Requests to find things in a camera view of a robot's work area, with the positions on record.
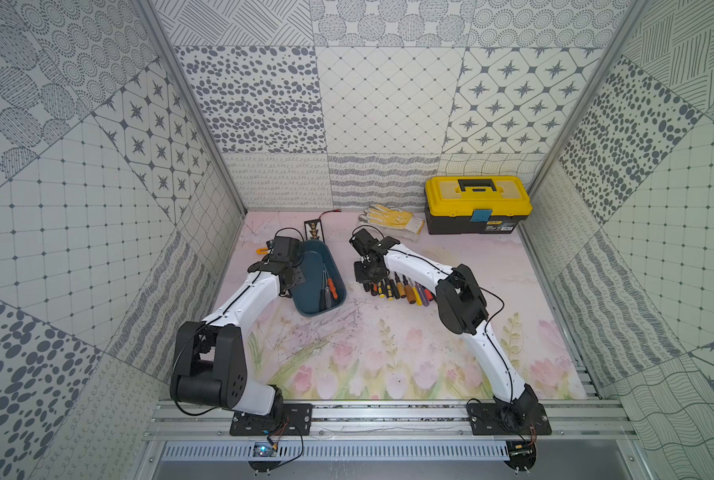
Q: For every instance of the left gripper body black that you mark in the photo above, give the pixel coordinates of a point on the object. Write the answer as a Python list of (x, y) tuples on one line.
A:
[(291, 275)]

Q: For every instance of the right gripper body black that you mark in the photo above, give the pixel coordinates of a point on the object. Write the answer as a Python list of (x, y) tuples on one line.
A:
[(366, 273)]

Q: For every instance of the black long screwdriver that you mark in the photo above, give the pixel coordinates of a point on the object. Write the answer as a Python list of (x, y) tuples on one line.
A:
[(394, 287)]

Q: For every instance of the wooden orange handle screwdriver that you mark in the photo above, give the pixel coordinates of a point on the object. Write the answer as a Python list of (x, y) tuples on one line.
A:
[(410, 295)]

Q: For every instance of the teal plastic storage tray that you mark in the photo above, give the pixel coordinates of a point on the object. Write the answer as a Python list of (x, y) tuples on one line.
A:
[(306, 297)]

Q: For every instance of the black grey handle screwdriver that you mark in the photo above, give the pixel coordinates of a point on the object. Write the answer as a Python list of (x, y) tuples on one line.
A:
[(325, 297)]

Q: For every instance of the yellow handle screwdriver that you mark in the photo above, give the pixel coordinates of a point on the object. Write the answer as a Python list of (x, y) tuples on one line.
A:
[(417, 294)]

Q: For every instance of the clear blue red screwdriver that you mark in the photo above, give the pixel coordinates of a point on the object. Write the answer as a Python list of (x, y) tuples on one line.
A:
[(422, 294)]

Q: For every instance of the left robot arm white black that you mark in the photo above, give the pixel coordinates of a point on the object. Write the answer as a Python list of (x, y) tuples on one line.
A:
[(209, 367)]

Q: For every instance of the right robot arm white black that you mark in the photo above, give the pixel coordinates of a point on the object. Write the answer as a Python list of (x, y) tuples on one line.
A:
[(462, 309)]

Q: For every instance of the yellow work gloves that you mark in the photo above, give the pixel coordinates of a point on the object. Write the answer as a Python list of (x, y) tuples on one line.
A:
[(393, 221)]

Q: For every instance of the yellow black toolbox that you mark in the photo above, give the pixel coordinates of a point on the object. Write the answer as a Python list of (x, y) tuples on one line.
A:
[(475, 205)]

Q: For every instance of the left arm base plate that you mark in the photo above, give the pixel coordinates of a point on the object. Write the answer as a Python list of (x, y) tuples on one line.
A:
[(285, 419)]

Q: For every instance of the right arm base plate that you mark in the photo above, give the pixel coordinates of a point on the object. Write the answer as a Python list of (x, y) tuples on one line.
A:
[(491, 419)]

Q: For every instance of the aluminium rail frame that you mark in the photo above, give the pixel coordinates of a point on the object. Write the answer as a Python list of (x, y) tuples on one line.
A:
[(445, 419)]

